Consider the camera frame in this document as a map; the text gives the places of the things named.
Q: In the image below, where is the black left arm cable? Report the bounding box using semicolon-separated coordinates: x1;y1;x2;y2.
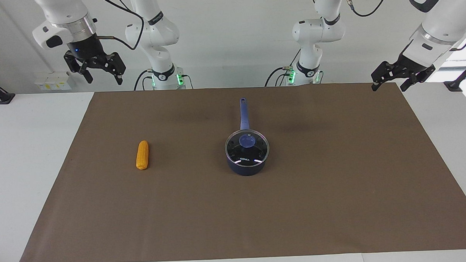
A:
343;0;394;18

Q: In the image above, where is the yellow corn cob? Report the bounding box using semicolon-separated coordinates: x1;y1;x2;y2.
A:
135;140;150;171

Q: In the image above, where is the glass lid with blue knob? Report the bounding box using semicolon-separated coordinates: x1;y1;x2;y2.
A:
224;129;271;166

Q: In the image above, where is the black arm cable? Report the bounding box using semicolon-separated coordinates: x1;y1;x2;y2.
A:
343;0;394;18
95;0;146;52

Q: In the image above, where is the brown table mat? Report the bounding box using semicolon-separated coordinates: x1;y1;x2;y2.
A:
12;79;466;262

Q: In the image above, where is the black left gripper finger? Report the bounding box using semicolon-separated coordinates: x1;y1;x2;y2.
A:
371;61;397;92
399;72;426;93

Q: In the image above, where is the white wall socket box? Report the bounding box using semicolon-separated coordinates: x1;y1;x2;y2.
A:
34;72;71;92

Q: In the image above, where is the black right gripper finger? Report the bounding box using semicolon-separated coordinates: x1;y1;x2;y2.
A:
107;52;127;86
64;51;94;86

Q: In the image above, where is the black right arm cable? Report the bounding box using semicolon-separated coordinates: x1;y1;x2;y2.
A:
95;0;146;52

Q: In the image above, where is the dark blue saucepan with handle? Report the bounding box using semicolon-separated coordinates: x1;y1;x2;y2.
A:
223;97;271;177

